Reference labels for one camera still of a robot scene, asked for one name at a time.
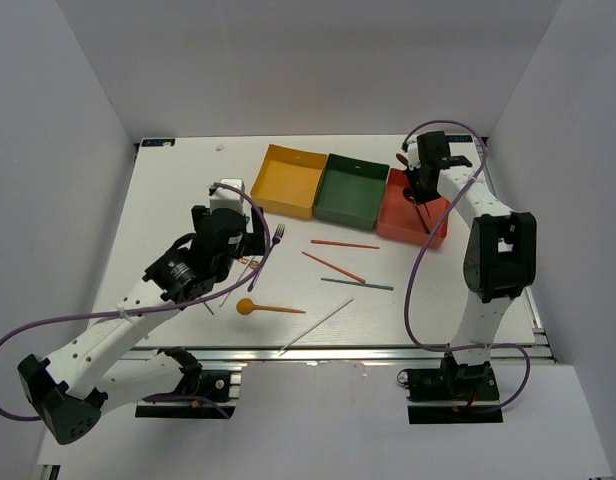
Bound iridescent pink spoon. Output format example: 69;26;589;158
395;153;430;234

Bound gold fork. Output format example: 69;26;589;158
238;257;260;270

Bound black iridescent spoon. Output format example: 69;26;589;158
402;188;416;204

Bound white chopstick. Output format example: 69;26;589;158
218;268;251;308
277;297;354;356

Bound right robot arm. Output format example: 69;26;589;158
406;131;537;399

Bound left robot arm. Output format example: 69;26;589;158
17;206;269;445

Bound right blue table label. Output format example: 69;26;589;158
445;135;474;143

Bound blue table label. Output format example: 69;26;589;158
140;138;176;148
445;135;474;143

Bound purple iridescent fork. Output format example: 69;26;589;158
247;223;286;292

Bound red paper box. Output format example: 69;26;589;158
376;168;450;246

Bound yellow paper box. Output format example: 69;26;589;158
251;144;328;220

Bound green paper box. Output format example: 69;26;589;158
313;153;390;231

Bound orange chopstick lower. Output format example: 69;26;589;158
301;251;366;284

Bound orange chopstick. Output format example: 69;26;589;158
310;239;380;250
301;251;366;284

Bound orange chopstick upper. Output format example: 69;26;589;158
310;239;380;250

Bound left blue table label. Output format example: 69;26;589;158
140;138;176;148

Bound teal chopstick right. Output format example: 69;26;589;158
320;277;394;291

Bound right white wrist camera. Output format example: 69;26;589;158
402;139;422;171

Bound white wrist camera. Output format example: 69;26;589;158
402;139;422;171
208;178;245;215

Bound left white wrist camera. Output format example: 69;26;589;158
208;178;245;215

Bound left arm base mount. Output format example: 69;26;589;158
135;347;236;420

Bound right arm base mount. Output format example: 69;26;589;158
396;354;503;425

